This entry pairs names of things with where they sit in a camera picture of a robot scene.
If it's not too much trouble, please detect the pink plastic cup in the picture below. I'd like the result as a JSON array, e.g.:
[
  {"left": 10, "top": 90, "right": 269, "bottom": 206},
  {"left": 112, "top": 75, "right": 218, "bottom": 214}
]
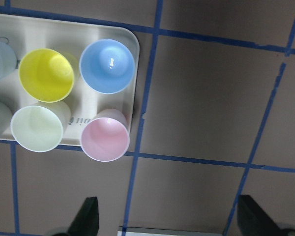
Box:
[{"left": 80, "top": 109, "right": 130, "bottom": 162}]

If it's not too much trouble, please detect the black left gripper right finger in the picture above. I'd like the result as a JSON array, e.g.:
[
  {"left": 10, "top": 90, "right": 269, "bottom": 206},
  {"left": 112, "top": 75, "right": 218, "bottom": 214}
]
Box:
[{"left": 237, "top": 195, "right": 288, "bottom": 236}]

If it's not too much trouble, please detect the blue plastic cup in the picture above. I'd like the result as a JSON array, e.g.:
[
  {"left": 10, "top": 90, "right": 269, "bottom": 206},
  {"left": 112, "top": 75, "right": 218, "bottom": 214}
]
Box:
[
  {"left": 0, "top": 42, "right": 17, "bottom": 80},
  {"left": 79, "top": 39, "right": 135, "bottom": 94}
]

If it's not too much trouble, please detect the green plastic cup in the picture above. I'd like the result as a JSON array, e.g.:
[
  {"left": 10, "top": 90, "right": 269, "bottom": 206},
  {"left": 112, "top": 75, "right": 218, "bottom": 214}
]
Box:
[{"left": 10, "top": 101, "right": 71, "bottom": 152}]

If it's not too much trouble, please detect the yellow plastic cup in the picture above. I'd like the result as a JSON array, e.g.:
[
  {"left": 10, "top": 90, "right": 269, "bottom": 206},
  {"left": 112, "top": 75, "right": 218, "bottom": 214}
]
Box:
[{"left": 18, "top": 48, "right": 79, "bottom": 103}]

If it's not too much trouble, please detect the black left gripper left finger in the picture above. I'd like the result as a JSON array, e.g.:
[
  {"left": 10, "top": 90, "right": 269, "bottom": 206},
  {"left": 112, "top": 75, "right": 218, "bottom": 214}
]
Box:
[{"left": 67, "top": 197, "right": 99, "bottom": 236}]

